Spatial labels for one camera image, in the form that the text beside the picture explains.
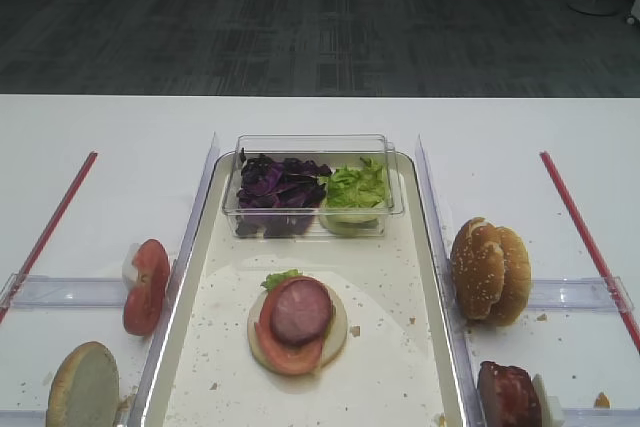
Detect round meat slice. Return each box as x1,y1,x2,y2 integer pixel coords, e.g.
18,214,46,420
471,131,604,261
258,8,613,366
270,278,333,347

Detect green lettuce in container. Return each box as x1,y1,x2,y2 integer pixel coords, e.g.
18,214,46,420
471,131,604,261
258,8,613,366
325,157,387,209

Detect lettuce leaf on bun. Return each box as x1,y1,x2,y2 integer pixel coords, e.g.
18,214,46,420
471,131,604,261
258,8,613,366
261,269,302,292

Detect tomato slices on bun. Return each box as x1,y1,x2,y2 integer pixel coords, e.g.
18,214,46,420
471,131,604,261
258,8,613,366
254,276,334,376

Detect upright tomato slices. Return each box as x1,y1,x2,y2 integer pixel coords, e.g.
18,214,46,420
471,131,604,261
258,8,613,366
123,239,170,336

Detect stack of meat slices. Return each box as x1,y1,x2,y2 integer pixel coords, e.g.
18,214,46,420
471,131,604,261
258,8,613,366
477,361,542,427

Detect clear tomato track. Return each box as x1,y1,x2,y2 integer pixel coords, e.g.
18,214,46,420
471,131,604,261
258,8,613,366
1,274,127,309

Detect white meat pusher block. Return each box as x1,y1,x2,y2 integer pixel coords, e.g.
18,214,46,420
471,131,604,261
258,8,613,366
532,374,565,427

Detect clear plastic container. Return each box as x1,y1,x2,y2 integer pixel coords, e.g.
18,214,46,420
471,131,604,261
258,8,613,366
222,134,404,239

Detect purple cabbage leaves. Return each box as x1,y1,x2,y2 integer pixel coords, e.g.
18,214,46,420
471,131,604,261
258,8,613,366
237,149,332,208

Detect bottom bun on tray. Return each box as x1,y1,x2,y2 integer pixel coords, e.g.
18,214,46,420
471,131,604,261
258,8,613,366
247,281,348,375

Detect sesame bun top front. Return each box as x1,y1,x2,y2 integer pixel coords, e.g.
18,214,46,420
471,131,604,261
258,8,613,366
450,217,505,320

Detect sesame bun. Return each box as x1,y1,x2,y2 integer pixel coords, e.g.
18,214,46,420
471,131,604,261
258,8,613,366
450,217,505,320
487,227,531,326

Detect white metal tray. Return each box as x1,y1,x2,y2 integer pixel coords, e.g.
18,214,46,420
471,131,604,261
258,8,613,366
146,154,453,426

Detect sesame bun top rear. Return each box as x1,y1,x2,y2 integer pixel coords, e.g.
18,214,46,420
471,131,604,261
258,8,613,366
487,227,531,326

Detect clear bun top track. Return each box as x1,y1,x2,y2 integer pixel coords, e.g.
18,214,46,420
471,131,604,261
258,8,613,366
526,277,634,313

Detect upright bun bottom half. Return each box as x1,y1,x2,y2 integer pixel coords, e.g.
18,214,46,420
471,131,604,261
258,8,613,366
45,341,120,427

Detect stanchion base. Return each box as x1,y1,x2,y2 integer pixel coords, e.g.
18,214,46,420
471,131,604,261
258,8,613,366
567,0,620,17

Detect right clear divider rail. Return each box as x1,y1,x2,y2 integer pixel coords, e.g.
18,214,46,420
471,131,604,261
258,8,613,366
415,136,486,426

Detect clear divider rail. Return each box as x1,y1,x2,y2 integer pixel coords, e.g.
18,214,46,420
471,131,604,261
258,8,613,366
415,136,486,426
116,133,220,426

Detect right red rail strip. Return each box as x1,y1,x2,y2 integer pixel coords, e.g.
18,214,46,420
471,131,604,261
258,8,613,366
539,151,639,350

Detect red rail strip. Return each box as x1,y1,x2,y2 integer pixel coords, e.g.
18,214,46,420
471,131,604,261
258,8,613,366
539,151,639,350
0,151,98,320

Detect left red rail strip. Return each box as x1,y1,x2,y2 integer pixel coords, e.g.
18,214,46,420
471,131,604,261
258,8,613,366
0,151,98,320

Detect left clear divider rail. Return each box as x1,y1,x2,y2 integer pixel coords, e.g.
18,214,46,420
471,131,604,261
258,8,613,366
116,133,220,426

